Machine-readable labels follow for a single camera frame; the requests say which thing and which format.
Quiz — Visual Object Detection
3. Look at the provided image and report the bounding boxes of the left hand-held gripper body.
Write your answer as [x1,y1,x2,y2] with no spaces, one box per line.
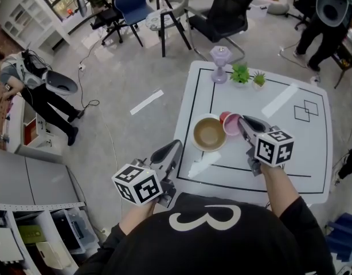
[111,158,177,209]

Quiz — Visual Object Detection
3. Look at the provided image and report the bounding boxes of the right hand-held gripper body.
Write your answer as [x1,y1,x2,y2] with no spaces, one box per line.
[245,125,295,178]

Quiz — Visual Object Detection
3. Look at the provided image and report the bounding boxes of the pink cup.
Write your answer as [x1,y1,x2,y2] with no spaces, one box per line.
[219,111,245,136]

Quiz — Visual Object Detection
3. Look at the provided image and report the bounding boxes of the brown bowl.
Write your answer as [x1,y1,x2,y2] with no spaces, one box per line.
[193,116,228,151]

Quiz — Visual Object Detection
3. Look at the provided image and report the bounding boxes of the white plate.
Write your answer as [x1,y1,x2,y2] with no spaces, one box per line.
[191,112,228,153]

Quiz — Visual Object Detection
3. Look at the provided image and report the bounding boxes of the person's left forearm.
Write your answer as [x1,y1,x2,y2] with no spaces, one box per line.
[118,197,161,236]

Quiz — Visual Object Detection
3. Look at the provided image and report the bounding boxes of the person's right forearm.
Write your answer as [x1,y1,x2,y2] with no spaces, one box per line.
[260,163,302,219]

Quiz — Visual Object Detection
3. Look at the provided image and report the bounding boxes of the spiky small potted plant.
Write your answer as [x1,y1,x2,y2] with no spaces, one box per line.
[252,70,267,91]

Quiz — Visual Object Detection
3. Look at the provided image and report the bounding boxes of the leafy green potted plant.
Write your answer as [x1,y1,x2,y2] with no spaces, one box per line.
[229,63,251,89]

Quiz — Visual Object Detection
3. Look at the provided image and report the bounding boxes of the clear plastic bin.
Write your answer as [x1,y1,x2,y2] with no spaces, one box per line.
[51,207,99,254]

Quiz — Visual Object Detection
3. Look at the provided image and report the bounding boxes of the lilac table lamp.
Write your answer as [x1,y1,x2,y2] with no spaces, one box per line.
[209,45,233,84]

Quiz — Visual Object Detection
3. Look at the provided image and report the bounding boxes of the person's black printed shirt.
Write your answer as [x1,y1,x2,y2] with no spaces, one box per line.
[74,192,337,275]

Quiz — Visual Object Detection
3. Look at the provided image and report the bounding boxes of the grey metal cabinet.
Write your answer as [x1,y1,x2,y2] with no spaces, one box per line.
[0,147,88,209]

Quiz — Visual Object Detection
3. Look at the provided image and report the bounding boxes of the dark side table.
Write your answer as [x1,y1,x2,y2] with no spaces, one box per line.
[332,24,352,90]

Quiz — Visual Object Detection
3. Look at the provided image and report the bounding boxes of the cream box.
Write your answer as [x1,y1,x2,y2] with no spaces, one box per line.
[35,241,72,270]

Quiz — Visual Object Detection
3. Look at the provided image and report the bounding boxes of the white lidded storage box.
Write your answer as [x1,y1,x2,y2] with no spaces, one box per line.
[247,0,273,18]

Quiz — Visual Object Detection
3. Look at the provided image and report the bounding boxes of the blue plastic crates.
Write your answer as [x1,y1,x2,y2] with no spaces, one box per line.
[324,210,352,266]

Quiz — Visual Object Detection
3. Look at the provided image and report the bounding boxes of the green box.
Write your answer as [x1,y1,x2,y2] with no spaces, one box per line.
[18,225,46,245]

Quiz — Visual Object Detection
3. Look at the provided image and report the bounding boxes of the grey beanbag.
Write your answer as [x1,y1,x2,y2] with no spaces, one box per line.
[266,0,290,15]

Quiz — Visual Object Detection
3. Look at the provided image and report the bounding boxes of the black mesh cantilever chair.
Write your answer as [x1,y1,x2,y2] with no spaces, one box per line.
[184,0,264,65]

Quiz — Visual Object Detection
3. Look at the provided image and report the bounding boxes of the grey bucket-shaped shell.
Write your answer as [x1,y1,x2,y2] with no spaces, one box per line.
[45,69,79,96]
[315,0,350,28]

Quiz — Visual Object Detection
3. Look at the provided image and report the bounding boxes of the black office chair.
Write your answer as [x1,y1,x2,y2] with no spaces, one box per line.
[89,0,125,47]
[284,0,317,31]

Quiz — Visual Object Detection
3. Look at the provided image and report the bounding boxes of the white storage rack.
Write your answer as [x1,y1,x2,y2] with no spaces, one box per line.
[0,201,108,275]

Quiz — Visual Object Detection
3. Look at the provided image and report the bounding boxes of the patterned seat cushion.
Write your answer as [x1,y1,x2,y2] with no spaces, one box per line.
[145,9,173,31]

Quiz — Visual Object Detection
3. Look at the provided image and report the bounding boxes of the low white cabinet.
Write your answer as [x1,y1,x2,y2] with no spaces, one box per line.
[2,96,64,157]

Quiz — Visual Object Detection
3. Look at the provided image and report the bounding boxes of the white flat device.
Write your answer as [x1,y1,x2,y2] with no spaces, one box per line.
[0,226,24,265]

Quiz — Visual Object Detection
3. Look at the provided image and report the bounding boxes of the blue plastic chair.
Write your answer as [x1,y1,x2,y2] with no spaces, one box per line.
[112,0,155,48]

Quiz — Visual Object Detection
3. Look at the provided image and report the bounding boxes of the standing fan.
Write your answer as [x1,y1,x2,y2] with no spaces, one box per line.
[75,0,88,18]

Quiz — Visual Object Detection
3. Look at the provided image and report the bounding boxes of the large black-framed window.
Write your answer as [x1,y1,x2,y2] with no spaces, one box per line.
[32,0,114,21]

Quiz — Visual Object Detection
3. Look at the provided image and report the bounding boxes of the white cubby shelf cabinet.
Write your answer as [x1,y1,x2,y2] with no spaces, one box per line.
[0,0,72,56]

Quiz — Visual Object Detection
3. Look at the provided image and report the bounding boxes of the thin white cable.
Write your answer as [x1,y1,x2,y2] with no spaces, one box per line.
[100,113,122,220]

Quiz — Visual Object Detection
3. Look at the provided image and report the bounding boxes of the black floor cable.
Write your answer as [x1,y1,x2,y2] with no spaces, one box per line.
[279,43,320,83]
[77,67,101,117]

